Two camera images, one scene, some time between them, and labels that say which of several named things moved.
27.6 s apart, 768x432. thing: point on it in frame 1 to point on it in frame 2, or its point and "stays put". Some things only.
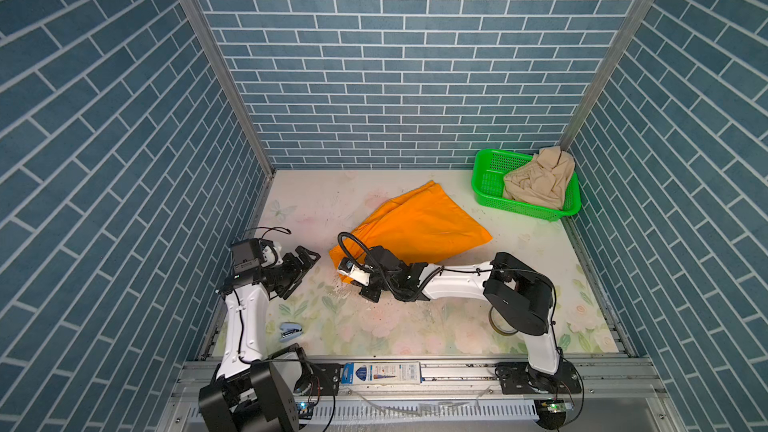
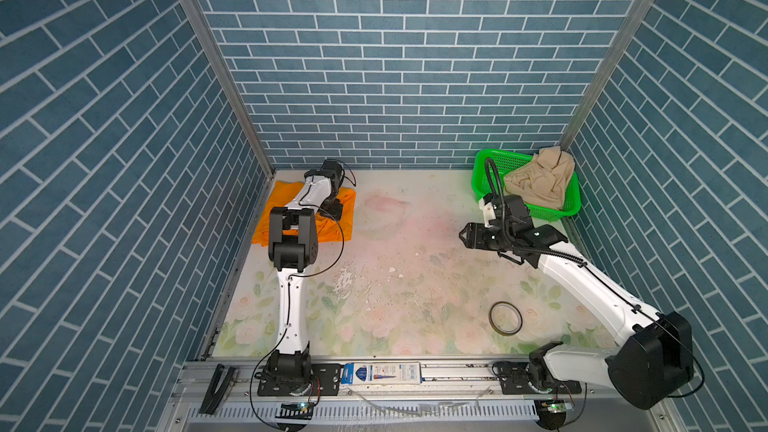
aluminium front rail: [476, 381] stays put
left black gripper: [296, 270] to [334, 209]
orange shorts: [419, 223] to [329, 229]
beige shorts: [542, 180] stays put
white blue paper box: [365, 373] stays put
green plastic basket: [490, 168] stays put
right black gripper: [367, 295] to [474, 235]
